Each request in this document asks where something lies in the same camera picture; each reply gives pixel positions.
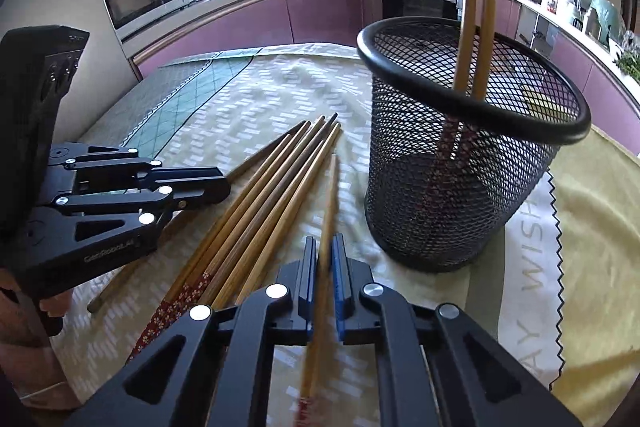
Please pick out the person's left forearm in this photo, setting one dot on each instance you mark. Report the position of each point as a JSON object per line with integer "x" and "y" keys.
{"x": 30, "y": 382}

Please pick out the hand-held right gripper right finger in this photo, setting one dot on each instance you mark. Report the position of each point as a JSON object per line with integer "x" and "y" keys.
{"x": 342, "y": 287}

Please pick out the person's left hand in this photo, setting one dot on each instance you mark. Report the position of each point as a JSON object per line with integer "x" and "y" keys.
{"x": 20, "y": 322}

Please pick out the yellow-green cloth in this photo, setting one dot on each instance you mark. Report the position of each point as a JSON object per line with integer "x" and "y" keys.
{"x": 600, "y": 232}

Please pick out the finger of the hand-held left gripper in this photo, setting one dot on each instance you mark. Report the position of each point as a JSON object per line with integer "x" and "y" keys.
{"x": 200, "y": 174}
{"x": 200, "y": 196}

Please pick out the leafy green vegetables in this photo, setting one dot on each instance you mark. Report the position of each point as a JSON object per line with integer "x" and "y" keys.
{"x": 630, "y": 62}

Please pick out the beige green patterned tablecloth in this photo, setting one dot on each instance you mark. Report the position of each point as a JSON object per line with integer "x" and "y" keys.
{"x": 280, "y": 92}

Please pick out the black mesh utensil holder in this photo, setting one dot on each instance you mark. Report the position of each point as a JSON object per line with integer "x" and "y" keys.
{"x": 415, "y": 132}

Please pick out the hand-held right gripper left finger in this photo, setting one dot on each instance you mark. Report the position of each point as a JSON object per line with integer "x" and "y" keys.
{"x": 306, "y": 287}

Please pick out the purple kitchen cabinets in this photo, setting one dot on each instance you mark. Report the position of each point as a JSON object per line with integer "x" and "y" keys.
{"x": 320, "y": 7}

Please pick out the bunch of wooden chopsticks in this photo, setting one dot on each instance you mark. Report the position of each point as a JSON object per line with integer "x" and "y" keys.
{"x": 270, "y": 187}

